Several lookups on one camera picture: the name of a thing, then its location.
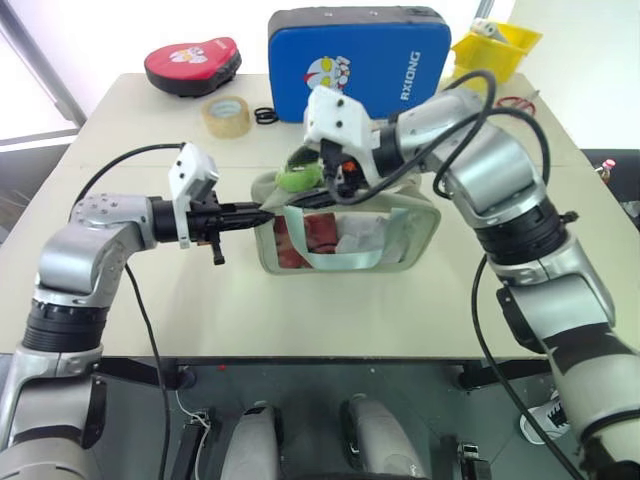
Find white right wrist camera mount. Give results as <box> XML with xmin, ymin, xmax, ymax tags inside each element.
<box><xmin>303</xmin><ymin>85</ymin><xmax>384</xmax><ymax>182</ymax></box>

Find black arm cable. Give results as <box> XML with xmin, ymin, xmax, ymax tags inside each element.
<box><xmin>344</xmin><ymin>69</ymin><xmax>589</xmax><ymax>480</ymax></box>
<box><xmin>72</xmin><ymin>143</ymin><xmax>189</xmax><ymax>480</ymax></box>

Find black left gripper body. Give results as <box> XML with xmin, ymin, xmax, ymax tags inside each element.
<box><xmin>187</xmin><ymin>191</ymin><xmax>227</xmax><ymax>267</ymax></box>

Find yellow plastic bin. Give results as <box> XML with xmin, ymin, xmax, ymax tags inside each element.
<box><xmin>450</xmin><ymin>19</ymin><xmax>544</xmax><ymax>85</ymax></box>

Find white object in bin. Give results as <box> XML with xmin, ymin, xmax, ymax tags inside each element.
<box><xmin>469</xmin><ymin>16</ymin><xmax>502</xmax><ymax>39</ymax></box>

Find red item inside pouch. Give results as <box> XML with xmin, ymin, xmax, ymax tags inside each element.
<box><xmin>276</xmin><ymin>213</ymin><xmax>341</xmax><ymax>269</ymax></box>

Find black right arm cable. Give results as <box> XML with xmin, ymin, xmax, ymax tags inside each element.
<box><xmin>344</xmin><ymin>69</ymin><xmax>589</xmax><ymax>480</ymax></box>

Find white sneaker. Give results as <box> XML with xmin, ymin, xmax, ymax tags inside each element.
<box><xmin>518</xmin><ymin>392</ymin><xmax>572</xmax><ymax>445</ymax></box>

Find thin white wire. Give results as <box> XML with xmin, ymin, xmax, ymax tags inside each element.
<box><xmin>173</xmin><ymin>388</ymin><xmax>212</xmax><ymax>480</ymax></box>

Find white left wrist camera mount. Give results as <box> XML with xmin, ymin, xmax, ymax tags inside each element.
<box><xmin>168</xmin><ymin>142</ymin><xmax>221</xmax><ymax>250</ymax></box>

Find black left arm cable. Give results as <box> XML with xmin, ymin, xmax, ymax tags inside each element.
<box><xmin>72</xmin><ymin>143</ymin><xmax>189</xmax><ymax>480</ymax></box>

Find white item inside pouch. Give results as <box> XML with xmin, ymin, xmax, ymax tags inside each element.
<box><xmin>335</xmin><ymin>213</ymin><xmax>391</xmax><ymax>257</ymax></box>

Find green plush keychain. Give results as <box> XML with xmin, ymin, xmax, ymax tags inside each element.
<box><xmin>274</xmin><ymin>160</ymin><xmax>324</xmax><ymax>194</ymax></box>

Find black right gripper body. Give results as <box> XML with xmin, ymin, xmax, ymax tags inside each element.
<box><xmin>319</xmin><ymin>140</ymin><xmax>372</xmax><ymax>202</ymax></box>

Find red rubber band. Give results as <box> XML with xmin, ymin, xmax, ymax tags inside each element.
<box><xmin>497</xmin><ymin>89</ymin><xmax>541</xmax><ymax>115</ymax></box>

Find blue cartoon kick pad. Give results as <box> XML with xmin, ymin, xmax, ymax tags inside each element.
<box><xmin>266</xmin><ymin>5</ymin><xmax>453</xmax><ymax>125</ymax></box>

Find small bottle with red cap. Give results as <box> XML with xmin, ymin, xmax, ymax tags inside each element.
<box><xmin>593</xmin><ymin>158</ymin><xmax>617</xmax><ymax>187</ymax></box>

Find clear packing tape roll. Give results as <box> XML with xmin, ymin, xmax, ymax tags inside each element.
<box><xmin>201</xmin><ymin>94</ymin><xmax>253</xmax><ymax>140</ymax></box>

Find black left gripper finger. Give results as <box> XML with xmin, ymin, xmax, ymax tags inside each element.
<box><xmin>223</xmin><ymin>201</ymin><xmax>276</xmax><ymax>219</ymax></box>
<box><xmin>223</xmin><ymin>215</ymin><xmax>274</xmax><ymax>232</ymax></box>

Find red cartoon punch mitt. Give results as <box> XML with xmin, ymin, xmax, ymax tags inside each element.
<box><xmin>143</xmin><ymin>35</ymin><xmax>244</xmax><ymax>99</ymax></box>

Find grey rounded robot foot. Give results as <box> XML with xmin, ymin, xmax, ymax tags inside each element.
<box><xmin>339</xmin><ymin>393</ymin><xmax>432</xmax><ymax>480</ymax></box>
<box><xmin>221</xmin><ymin>403</ymin><xmax>282</xmax><ymax>480</ymax></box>

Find green clear-sided zip pouch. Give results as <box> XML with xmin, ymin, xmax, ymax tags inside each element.
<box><xmin>249</xmin><ymin>144</ymin><xmax>443</xmax><ymax>276</ymax></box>

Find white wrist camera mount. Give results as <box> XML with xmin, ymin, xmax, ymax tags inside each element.
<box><xmin>303</xmin><ymin>85</ymin><xmax>384</xmax><ymax>182</ymax></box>
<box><xmin>168</xmin><ymin>142</ymin><xmax>221</xmax><ymax>250</ymax></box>

